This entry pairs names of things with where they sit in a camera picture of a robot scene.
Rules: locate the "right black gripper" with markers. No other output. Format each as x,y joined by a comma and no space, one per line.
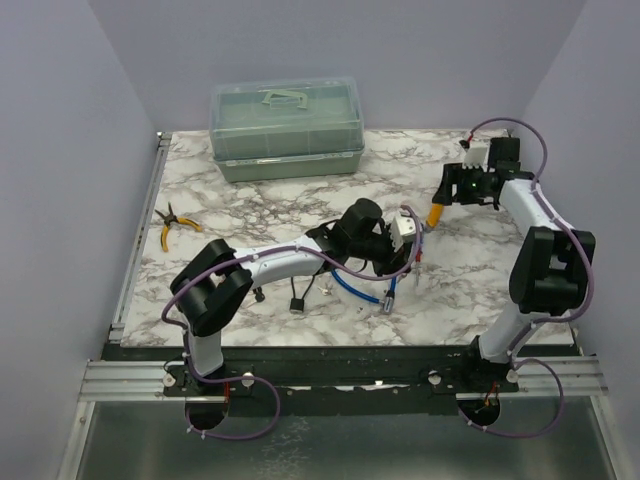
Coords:
454,175

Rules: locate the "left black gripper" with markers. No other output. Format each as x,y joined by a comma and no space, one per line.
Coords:
393,261

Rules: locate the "orange handled tool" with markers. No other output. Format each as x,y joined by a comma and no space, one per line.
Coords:
434,215

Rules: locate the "small silver keys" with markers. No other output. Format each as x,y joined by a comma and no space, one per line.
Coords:
325,289

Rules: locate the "small black keys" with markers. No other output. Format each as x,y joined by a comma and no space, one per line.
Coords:
259,295

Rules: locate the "clear green plastic storage box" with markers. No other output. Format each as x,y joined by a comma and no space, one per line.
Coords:
268,130

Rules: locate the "blue red screwdriver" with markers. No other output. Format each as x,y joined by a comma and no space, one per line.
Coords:
426,228

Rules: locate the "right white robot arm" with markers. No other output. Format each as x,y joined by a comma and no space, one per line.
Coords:
551,280

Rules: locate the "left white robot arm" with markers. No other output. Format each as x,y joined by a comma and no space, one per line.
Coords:
212,286

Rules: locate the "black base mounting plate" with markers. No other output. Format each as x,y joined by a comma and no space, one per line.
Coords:
304,381

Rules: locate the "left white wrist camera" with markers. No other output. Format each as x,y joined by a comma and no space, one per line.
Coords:
402,231

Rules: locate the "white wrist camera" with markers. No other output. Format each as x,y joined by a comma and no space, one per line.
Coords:
402,231
475,155

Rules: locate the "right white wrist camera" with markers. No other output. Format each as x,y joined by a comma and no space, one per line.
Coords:
475,155

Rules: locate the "yellow handled pliers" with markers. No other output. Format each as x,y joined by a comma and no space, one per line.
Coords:
169,219

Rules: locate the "aluminium rail frame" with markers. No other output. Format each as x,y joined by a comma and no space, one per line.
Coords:
560,429

